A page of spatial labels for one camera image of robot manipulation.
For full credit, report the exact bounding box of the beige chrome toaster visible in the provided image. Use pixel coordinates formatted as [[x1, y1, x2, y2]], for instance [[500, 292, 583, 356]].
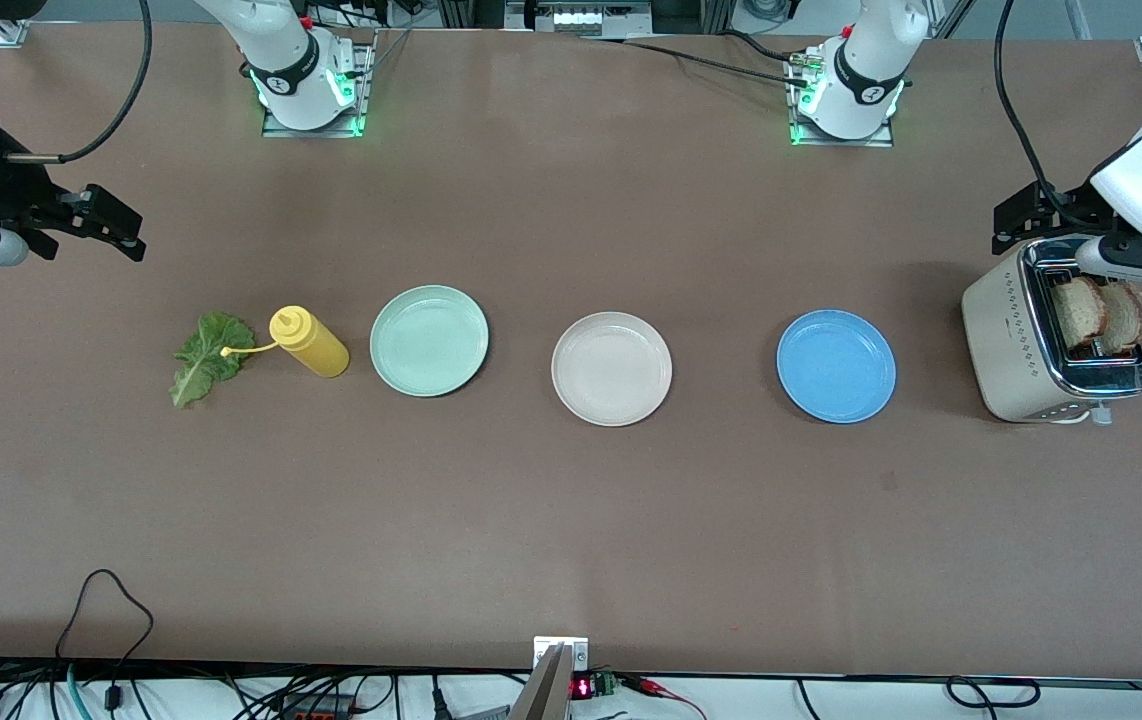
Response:
[[961, 238, 1142, 426]]

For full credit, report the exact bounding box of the green plate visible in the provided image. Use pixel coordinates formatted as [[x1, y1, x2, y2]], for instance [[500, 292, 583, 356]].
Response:
[[369, 285, 490, 398]]

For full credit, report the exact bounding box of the grey aluminium bar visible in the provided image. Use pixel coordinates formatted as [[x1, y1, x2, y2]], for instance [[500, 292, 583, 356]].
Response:
[[509, 645, 574, 720]]

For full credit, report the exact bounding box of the beige plate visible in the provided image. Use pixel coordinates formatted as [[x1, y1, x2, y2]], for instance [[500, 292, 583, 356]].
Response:
[[551, 311, 673, 428]]

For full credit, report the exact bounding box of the red clip lead cable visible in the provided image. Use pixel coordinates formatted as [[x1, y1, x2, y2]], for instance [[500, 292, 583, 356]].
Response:
[[621, 675, 710, 720]]

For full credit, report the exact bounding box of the yellow squeeze bottle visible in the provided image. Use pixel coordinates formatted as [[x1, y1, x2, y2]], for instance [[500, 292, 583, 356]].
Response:
[[220, 306, 351, 379]]

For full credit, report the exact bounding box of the metal camera bracket plate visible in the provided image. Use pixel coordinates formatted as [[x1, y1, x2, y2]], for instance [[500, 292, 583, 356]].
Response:
[[533, 636, 590, 673]]

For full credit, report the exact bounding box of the green lettuce leaf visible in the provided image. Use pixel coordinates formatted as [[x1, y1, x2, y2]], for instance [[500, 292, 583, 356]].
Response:
[[169, 312, 258, 409]]

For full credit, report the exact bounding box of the blue plate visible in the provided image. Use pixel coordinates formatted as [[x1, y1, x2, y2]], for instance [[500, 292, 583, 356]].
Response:
[[776, 309, 898, 424]]

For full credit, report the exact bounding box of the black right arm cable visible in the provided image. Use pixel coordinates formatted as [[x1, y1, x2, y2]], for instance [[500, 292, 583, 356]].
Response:
[[6, 0, 154, 164]]

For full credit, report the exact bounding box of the black looped cable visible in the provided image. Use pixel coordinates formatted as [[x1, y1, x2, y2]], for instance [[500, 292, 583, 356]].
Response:
[[56, 568, 154, 661]]

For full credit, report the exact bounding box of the black coiled cable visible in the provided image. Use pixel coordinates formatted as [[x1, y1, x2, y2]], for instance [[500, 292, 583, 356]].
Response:
[[946, 676, 1042, 709]]

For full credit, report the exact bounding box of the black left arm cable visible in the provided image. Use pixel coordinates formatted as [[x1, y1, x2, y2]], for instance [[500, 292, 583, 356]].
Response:
[[993, 0, 1077, 226]]

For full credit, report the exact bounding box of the metal rack structure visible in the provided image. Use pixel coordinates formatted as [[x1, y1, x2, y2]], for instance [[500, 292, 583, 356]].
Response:
[[436, 0, 737, 37]]

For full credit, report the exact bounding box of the short black table cable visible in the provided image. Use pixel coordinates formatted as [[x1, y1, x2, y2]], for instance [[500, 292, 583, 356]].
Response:
[[721, 30, 797, 66]]

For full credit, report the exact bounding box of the bread slice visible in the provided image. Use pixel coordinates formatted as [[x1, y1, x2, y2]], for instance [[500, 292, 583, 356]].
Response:
[[1049, 276, 1110, 353], [1099, 281, 1142, 354]]

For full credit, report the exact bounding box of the long black table cable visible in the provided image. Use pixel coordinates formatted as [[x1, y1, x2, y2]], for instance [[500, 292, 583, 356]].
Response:
[[579, 35, 814, 86]]

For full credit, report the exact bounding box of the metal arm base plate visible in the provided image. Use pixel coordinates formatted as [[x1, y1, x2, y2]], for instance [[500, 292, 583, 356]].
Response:
[[261, 30, 369, 139], [788, 50, 897, 149]]

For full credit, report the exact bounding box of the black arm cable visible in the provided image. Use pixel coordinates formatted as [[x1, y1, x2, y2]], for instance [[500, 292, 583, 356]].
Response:
[[6, 0, 154, 164], [993, 0, 1077, 226]]

